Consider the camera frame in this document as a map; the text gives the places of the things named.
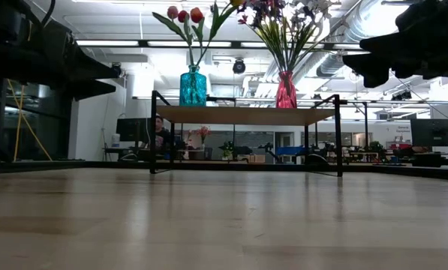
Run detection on black computer monitor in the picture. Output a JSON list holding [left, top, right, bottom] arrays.
[[116, 117, 152, 143], [410, 118, 448, 140]]

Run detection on silver ventilation duct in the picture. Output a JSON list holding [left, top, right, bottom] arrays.
[[315, 0, 401, 76]]

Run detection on person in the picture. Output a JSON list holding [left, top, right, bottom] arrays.
[[154, 115, 172, 151]]

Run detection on wooden shelf with black legs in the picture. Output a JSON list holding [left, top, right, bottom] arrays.
[[149, 89, 345, 178]]

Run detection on yellow power cable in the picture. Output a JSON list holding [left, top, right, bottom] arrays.
[[6, 77, 53, 163]]

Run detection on background vase with flowers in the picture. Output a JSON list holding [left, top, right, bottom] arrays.
[[195, 125, 212, 151]]

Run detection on yellow artificial tulip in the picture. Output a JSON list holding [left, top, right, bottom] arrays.
[[199, 0, 245, 68]]

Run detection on blue storage bin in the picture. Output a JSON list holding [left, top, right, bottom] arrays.
[[275, 145, 303, 156]]

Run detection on brown cardboard boxes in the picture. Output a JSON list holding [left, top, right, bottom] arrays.
[[238, 153, 266, 164]]

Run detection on blue textured glass vase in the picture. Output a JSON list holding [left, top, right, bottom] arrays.
[[179, 64, 208, 107]]

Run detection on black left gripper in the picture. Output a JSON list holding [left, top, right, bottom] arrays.
[[28, 18, 122, 101]]

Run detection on white artificial flower bunch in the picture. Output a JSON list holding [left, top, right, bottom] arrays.
[[283, 0, 344, 74]]

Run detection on green potted plant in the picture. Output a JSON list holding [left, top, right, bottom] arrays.
[[218, 140, 235, 161]]

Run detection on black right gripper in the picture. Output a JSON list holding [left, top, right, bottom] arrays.
[[341, 0, 448, 89]]

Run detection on pink artificial tulip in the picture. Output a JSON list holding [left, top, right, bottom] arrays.
[[151, 5, 197, 68]]

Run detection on orange artificial tulip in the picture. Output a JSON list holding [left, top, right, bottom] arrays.
[[189, 6, 206, 68]]

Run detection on red artificial tulip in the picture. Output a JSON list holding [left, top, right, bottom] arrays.
[[177, 10, 197, 68]]

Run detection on overhead light bar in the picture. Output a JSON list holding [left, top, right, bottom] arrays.
[[75, 38, 363, 53]]

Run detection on red ribbed glass vase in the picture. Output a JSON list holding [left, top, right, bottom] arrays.
[[275, 70, 298, 110]]

